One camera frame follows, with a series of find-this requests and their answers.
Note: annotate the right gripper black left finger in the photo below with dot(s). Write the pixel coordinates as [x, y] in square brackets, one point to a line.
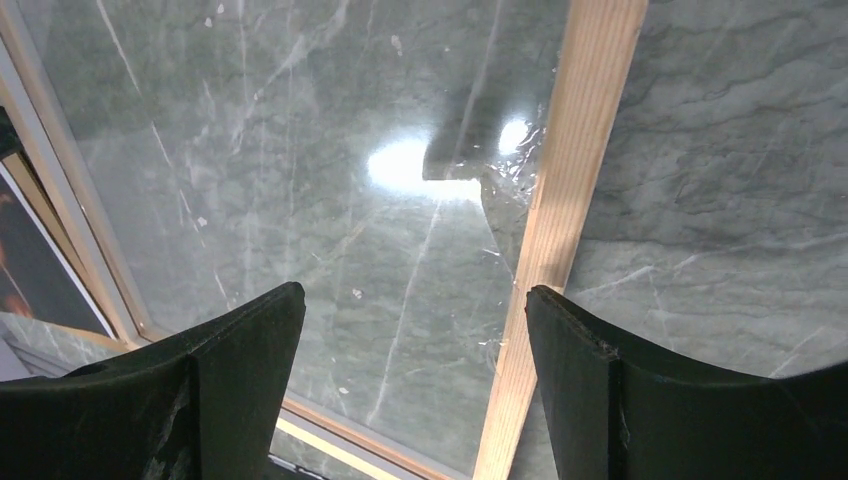
[199, 404]

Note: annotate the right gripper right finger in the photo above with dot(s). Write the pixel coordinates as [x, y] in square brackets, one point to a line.
[619, 406]

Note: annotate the glossy photo print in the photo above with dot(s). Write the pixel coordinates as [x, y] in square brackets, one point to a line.
[37, 280]

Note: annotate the clear acrylic sheet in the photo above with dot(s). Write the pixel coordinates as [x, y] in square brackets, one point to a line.
[298, 199]

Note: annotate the wooden picture frame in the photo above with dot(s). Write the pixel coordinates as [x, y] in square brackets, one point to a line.
[563, 199]

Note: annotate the brown backing board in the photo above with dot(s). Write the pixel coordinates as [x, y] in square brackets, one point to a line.
[18, 167]

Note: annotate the aluminium rail frame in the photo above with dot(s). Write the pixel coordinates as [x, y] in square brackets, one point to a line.
[19, 362]

